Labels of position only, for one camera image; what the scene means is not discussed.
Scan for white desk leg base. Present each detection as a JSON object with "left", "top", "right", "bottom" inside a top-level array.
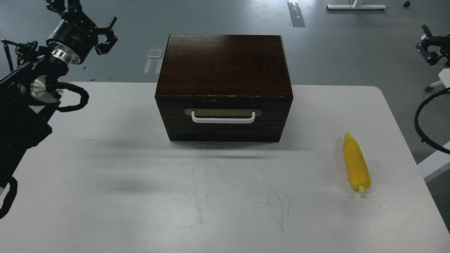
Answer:
[{"left": 326, "top": 0, "right": 387, "bottom": 10}]

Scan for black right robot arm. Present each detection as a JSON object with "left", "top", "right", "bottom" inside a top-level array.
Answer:
[{"left": 413, "top": 24, "right": 449, "bottom": 154}]

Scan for white floor tape marks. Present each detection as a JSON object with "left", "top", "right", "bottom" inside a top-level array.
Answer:
[{"left": 143, "top": 48, "right": 163, "bottom": 74}]

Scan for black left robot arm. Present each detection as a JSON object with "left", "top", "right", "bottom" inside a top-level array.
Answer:
[{"left": 0, "top": 0, "right": 118, "bottom": 218}]

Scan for wooden drawer with white handle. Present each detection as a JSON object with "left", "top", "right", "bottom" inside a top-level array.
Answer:
[{"left": 156, "top": 98, "right": 291, "bottom": 121}]

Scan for yellow corn cob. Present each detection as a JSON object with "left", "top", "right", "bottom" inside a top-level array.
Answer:
[{"left": 343, "top": 132, "right": 371, "bottom": 194}]

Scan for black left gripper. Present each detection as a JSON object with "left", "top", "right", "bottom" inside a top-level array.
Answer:
[{"left": 46, "top": 0, "right": 118, "bottom": 65}]

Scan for grey floor tape strip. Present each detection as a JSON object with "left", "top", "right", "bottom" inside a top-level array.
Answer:
[{"left": 287, "top": 0, "right": 306, "bottom": 28}]

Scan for dark wooden drawer cabinet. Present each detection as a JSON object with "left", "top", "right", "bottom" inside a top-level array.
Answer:
[{"left": 155, "top": 34, "right": 294, "bottom": 142}]

